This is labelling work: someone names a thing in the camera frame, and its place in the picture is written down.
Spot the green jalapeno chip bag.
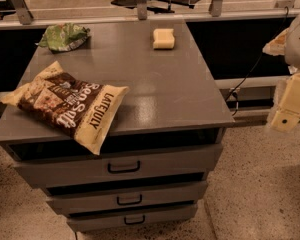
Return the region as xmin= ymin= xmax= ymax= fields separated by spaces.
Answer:
xmin=37 ymin=23 xmax=90 ymax=52

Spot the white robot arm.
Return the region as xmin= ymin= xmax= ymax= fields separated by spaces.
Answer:
xmin=262 ymin=14 xmax=300 ymax=132

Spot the yellow sponge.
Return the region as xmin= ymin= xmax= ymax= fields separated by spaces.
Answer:
xmin=153 ymin=29 xmax=175 ymax=49

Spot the brown Late July chip bag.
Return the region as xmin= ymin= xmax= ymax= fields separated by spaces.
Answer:
xmin=1 ymin=62 xmax=129 ymax=155

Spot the middle grey drawer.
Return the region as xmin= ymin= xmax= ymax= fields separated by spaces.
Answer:
xmin=47 ymin=181 xmax=207 ymax=216

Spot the grey drawer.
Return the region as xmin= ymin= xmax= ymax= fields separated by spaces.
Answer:
xmin=47 ymin=181 xmax=207 ymax=216
xmin=15 ymin=144 xmax=223 ymax=188
xmin=67 ymin=204 xmax=197 ymax=232

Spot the grey drawer cabinet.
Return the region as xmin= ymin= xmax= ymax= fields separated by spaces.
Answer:
xmin=0 ymin=20 xmax=233 ymax=220

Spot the bottom grey drawer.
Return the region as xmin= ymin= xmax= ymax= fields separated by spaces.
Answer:
xmin=67 ymin=204 xmax=197 ymax=232

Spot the top grey drawer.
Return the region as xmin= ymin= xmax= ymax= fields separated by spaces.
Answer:
xmin=15 ymin=144 xmax=223 ymax=188

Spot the grey metal rail frame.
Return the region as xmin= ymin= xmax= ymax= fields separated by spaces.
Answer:
xmin=0 ymin=0 xmax=300 ymax=31

